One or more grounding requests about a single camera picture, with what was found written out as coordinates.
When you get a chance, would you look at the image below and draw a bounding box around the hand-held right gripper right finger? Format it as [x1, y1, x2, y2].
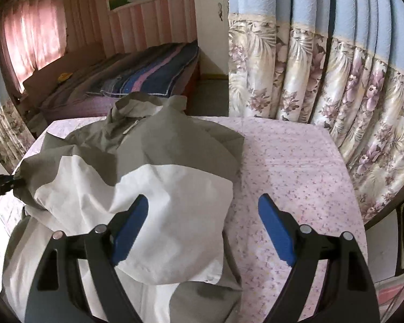
[258, 193, 381, 323]

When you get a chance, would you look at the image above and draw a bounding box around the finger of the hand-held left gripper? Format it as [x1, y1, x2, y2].
[0, 174, 25, 196]

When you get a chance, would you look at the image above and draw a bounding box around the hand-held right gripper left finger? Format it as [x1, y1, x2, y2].
[24, 194, 149, 323]

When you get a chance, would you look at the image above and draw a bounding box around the grey and white jacket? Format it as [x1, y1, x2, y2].
[2, 92, 246, 323]

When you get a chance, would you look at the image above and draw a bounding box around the blue floral curtain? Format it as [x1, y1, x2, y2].
[0, 20, 36, 172]
[228, 0, 404, 224]

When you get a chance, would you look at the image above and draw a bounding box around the pink floral bedsheet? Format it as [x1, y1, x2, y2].
[0, 116, 369, 323]

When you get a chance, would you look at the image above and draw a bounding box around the brown headboard cushion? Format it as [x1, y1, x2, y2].
[22, 42, 105, 91]

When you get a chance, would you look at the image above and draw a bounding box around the pink striped cloth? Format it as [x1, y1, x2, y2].
[374, 271, 404, 312]

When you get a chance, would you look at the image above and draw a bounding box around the pink window curtain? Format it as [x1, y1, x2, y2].
[0, 0, 68, 91]

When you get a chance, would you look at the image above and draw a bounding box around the white door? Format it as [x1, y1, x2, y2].
[193, 0, 230, 78]

